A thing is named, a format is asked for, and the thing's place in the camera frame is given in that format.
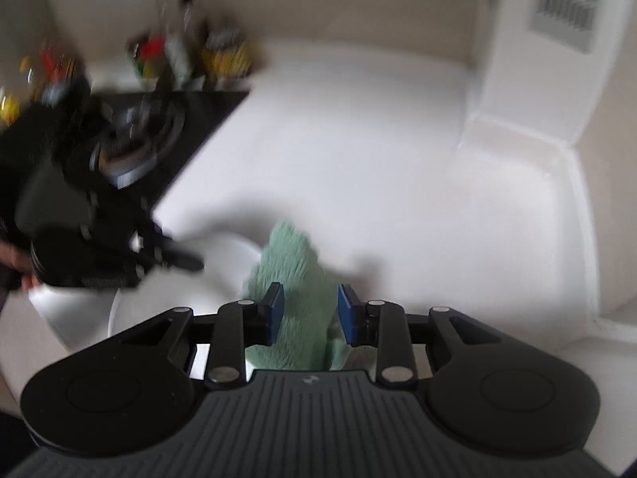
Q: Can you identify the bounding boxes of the yellow cap sauce bottle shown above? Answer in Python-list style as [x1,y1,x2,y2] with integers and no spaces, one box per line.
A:
[152,0,192,85]

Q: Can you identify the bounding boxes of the red lid jar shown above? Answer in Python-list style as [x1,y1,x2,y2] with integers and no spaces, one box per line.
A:
[133,34,167,80]

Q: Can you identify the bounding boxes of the colourful condiment containers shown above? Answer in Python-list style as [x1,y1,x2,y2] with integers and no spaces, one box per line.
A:
[0,45,80,127]

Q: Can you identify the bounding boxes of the green cleaning cloth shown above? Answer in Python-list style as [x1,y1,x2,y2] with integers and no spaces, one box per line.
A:
[241,219,369,372]

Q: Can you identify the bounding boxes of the grey vent grille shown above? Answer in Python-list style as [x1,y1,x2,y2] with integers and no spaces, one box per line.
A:
[528,0,606,53]

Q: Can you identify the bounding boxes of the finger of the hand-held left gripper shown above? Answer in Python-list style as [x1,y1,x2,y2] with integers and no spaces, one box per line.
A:
[141,220,176,256]
[147,246,206,276]

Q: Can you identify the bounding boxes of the gas burner with pan support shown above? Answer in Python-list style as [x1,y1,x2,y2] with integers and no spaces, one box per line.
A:
[90,96,189,189]

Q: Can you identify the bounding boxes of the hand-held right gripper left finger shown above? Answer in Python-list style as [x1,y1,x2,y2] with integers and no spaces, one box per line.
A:
[119,283,286,392]

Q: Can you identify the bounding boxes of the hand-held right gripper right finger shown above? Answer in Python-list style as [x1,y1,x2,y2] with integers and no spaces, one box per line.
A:
[337,284,503,390]

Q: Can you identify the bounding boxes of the black glass gas stove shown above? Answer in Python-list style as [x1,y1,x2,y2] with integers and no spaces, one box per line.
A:
[74,90,250,210]

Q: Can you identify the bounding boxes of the person's left hand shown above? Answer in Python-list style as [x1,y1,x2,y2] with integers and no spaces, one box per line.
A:
[0,243,41,292]

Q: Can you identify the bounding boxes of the white plate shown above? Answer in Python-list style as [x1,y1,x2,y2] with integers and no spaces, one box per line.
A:
[107,234,267,374]

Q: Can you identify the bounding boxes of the black cap oil bottle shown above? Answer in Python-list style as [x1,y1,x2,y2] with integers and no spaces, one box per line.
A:
[178,0,210,85]

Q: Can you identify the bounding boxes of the dark lid green jar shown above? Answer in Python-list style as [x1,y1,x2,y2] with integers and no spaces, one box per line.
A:
[124,39,145,78]

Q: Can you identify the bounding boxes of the checkered lid sauce jar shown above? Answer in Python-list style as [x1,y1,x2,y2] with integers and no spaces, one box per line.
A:
[201,27,252,81]

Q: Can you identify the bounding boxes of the black pot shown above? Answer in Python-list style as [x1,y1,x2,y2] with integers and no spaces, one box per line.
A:
[25,74,96,127]

